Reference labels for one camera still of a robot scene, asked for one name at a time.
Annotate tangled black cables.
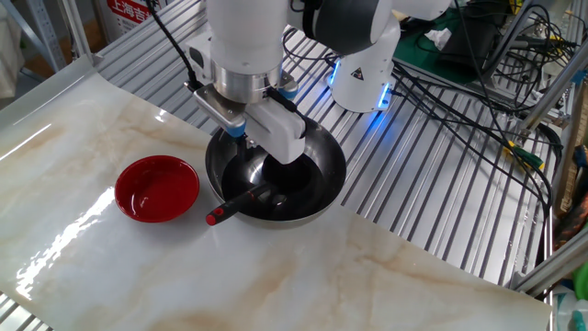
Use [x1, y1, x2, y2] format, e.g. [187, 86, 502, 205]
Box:
[280, 0, 580, 217]

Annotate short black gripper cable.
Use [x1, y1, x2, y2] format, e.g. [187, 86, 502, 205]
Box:
[266, 86, 308, 139]

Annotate red and white sign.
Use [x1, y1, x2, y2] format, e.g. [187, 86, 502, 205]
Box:
[105, 0, 158, 27]

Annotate black box device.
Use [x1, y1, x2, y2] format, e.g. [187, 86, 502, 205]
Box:
[435, 16, 504, 73]

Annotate silver wrist camera blue cap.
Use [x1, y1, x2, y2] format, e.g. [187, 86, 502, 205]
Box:
[191, 84, 248, 139]

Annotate black ladle with red end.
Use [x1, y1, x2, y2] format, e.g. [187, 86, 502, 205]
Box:
[205, 181, 288, 227]

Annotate green plastic object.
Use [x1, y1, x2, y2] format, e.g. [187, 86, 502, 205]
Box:
[571, 261, 588, 301]

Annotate black camera cable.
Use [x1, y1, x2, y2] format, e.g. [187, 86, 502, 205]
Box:
[144, 0, 204, 93]

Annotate green yellow screwdriver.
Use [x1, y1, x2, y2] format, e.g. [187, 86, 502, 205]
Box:
[502, 140, 547, 172]

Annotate green mat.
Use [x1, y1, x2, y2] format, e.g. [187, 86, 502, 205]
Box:
[392, 0, 509, 86]

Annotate crumpled white paper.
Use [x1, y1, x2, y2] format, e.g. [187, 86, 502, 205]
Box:
[423, 27, 454, 51]

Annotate marble pattern table mat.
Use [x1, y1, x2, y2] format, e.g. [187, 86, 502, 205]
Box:
[0, 55, 553, 331]

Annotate stainless steel bowl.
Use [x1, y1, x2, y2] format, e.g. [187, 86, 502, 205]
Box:
[204, 114, 348, 230]

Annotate red plastic bowl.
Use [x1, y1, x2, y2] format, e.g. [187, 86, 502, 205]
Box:
[114, 154, 201, 224]

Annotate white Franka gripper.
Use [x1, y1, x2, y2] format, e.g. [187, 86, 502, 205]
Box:
[186, 34, 308, 166]

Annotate grey perforated shelf upright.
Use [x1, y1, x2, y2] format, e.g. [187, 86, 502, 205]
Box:
[25, 0, 69, 74]

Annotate aluminium frame beam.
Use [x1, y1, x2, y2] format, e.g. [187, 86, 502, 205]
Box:
[510, 236, 588, 298]
[517, 57, 588, 135]

